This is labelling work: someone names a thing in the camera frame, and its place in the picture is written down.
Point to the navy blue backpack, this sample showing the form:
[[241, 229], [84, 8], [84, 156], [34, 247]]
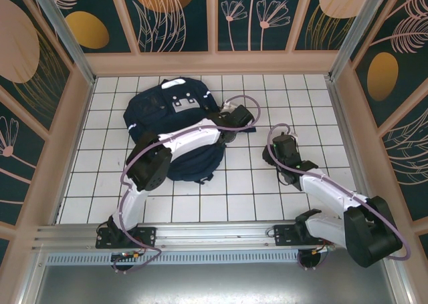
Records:
[[150, 117]]

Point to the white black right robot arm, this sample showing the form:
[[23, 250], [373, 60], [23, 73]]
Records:
[[331, 190]]

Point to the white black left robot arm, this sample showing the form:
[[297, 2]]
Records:
[[187, 138]]

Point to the grey metal sheet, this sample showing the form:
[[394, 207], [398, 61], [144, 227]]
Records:
[[214, 284]]

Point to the aluminium side rail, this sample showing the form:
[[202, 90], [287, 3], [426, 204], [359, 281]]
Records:
[[341, 110]]

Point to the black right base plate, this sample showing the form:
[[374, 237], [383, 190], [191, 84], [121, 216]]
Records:
[[281, 234]]

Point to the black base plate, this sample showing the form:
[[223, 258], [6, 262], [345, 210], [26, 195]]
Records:
[[281, 234], [148, 234]]

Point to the aluminium mounting rail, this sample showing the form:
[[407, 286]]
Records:
[[214, 234]]

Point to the aluminium frame post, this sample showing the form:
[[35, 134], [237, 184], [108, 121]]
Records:
[[358, 33], [68, 40]]

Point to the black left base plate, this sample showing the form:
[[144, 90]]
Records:
[[148, 234]]

